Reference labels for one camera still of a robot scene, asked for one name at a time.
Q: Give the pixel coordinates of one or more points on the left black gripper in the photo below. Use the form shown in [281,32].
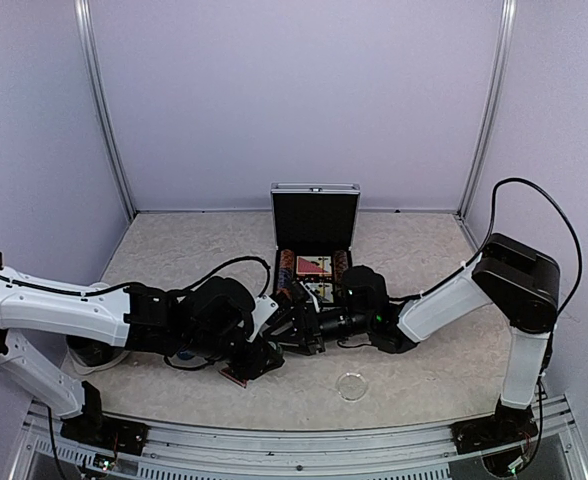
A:
[253,366]

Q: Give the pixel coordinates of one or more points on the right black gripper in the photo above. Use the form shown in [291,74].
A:
[310,341]

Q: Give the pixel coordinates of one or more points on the blue playing card deck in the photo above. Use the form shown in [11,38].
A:
[323,292]

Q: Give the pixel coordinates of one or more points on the red playing card deck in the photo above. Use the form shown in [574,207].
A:
[319,266]

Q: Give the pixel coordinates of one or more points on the aluminium poker case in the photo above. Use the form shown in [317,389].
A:
[314,220]

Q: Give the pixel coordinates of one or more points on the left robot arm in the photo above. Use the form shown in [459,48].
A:
[215,318]

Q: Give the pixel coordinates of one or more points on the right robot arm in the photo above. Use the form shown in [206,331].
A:
[521,282]

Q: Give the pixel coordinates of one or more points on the red triangular dealer button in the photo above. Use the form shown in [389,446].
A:
[232,376]

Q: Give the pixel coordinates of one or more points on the left chip row in case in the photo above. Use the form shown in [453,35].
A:
[285,272]

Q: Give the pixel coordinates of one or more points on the chip row in case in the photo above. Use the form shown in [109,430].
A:
[285,272]
[340,261]

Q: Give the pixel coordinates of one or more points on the blue small blind button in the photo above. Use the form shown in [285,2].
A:
[184,355]

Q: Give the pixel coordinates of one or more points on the right chip row in case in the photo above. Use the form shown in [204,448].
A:
[340,261]

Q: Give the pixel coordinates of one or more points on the clear round dealer puck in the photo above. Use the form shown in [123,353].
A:
[351,386]

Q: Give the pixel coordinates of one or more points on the clear round tray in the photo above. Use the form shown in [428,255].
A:
[86,361]

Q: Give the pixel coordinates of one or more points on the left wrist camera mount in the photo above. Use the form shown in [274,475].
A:
[265,308]

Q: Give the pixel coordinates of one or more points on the front aluminium frame rail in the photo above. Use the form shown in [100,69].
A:
[180,451]

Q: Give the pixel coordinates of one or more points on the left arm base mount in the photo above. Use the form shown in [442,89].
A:
[92,427]

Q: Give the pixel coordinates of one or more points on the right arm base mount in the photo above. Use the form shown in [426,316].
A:
[506,425]

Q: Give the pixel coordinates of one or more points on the right rear aluminium post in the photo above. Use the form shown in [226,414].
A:
[500,62]

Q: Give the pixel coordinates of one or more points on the aluminium post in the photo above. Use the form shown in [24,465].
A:
[90,53]
[500,62]

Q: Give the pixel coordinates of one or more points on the left rear aluminium post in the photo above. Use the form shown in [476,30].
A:
[90,53]

